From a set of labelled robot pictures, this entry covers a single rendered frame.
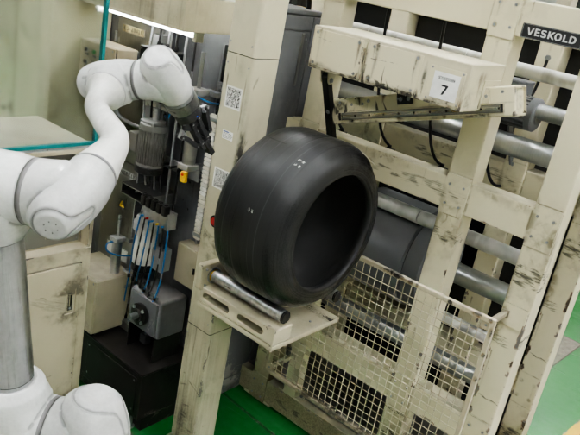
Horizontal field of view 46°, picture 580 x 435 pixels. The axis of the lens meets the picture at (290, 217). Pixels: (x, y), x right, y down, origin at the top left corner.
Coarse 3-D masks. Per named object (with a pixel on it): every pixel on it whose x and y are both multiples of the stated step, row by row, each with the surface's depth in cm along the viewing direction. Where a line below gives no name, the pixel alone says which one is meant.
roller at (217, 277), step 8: (216, 272) 238; (216, 280) 237; (224, 280) 235; (232, 280) 234; (224, 288) 235; (232, 288) 232; (240, 288) 230; (248, 288) 230; (240, 296) 230; (248, 296) 228; (256, 296) 227; (256, 304) 225; (264, 304) 224; (272, 304) 223; (264, 312) 224; (272, 312) 221; (280, 312) 220; (288, 312) 221; (280, 320) 220
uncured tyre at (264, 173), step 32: (288, 128) 221; (256, 160) 210; (288, 160) 206; (320, 160) 206; (352, 160) 214; (224, 192) 211; (256, 192) 204; (288, 192) 200; (320, 192) 206; (352, 192) 246; (224, 224) 211; (256, 224) 202; (288, 224) 201; (320, 224) 256; (352, 224) 248; (224, 256) 217; (256, 256) 205; (288, 256) 206; (320, 256) 250; (352, 256) 237; (256, 288) 216; (288, 288) 213; (320, 288) 227
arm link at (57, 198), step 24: (24, 168) 125; (48, 168) 126; (72, 168) 128; (96, 168) 130; (24, 192) 123; (48, 192) 122; (72, 192) 123; (96, 192) 127; (24, 216) 125; (48, 216) 120; (72, 216) 122; (96, 216) 130
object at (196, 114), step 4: (200, 108) 189; (192, 112) 183; (196, 112) 184; (200, 112) 190; (188, 116) 183; (192, 116) 184; (196, 116) 185; (200, 116) 191; (176, 120) 187; (180, 120) 184; (184, 120) 184; (188, 120) 184; (192, 120) 185; (196, 120) 190; (180, 124) 187; (184, 124) 186; (188, 124) 188; (196, 124) 191; (184, 128) 188; (188, 128) 189
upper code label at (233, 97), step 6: (228, 90) 229; (234, 90) 228; (240, 90) 226; (228, 96) 230; (234, 96) 228; (240, 96) 226; (228, 102) 230; (234, 102) 228; (240, 102) 227; (234, 108) 229
